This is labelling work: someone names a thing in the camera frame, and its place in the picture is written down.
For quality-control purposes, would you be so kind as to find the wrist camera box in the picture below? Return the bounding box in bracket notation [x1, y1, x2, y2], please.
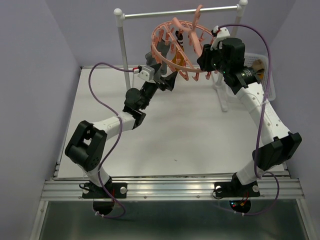
[210, 25, 230, 51]
[137, 65, 155, 83]

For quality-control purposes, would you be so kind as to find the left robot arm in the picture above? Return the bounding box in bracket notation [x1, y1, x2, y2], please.
[64, 63, 178, 198]

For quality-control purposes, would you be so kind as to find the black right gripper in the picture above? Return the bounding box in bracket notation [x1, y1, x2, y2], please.
[196, 41, 229, 76]

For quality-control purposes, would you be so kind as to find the beige sock in basket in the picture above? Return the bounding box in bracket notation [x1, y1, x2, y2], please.
[251, 59, 265, 76]

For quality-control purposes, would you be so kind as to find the white drying rack stand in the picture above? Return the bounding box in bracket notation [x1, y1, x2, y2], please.
[113, 0, 248, 112]

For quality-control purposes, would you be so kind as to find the aluminium mounting rail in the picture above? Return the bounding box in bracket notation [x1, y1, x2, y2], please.
[40, 175, 305, 202]

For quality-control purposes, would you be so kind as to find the grey sock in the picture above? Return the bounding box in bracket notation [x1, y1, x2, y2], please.
[156, 40, 171, 58]
[145, 51, 167, 77]

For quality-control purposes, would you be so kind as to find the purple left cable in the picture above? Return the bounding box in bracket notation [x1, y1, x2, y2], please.
[89, 62, 126, 219]

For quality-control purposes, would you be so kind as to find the pink round clip hanger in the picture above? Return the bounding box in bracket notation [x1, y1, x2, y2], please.
[150, 4, 215, 82]

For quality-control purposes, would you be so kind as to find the white plastic basket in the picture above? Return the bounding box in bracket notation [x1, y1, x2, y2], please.
[244, 52, 276, 102]

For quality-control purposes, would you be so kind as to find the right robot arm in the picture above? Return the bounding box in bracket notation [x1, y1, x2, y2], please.
[197, 37, 302, 199]

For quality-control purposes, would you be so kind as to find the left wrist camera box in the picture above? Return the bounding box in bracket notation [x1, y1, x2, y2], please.
[137, 65, 155, 83]

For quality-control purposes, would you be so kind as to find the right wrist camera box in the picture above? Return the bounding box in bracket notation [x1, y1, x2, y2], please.
[210, 25, 230, 51]

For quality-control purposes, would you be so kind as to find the mustard brown striped sock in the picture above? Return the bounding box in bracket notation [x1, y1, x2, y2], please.
[172, 30, 186, 67]

